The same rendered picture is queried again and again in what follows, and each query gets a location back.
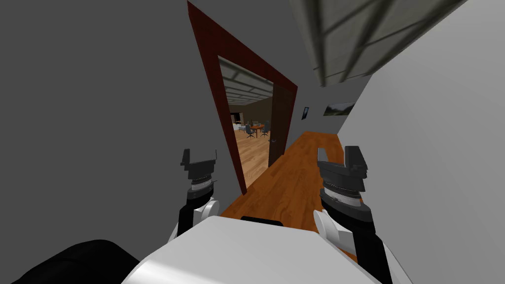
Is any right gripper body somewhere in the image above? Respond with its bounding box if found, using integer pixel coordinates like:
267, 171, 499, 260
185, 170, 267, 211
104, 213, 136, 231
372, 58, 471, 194
317, 160, 369, 191

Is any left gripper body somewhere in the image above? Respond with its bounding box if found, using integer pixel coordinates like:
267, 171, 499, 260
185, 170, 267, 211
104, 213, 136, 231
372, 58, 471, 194
184, 158, 218, 182

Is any dark brown door leaf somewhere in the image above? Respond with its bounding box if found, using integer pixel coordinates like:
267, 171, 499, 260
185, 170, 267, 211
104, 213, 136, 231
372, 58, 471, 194
268, 82, 297, 169

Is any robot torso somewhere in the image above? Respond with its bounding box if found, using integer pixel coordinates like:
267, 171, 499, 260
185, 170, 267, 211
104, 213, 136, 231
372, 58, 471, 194
121, 215, 380, 284

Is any wide landscape wall picture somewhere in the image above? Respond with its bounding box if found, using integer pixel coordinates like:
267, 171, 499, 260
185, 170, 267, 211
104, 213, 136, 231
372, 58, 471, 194
323, 102, 356, 117

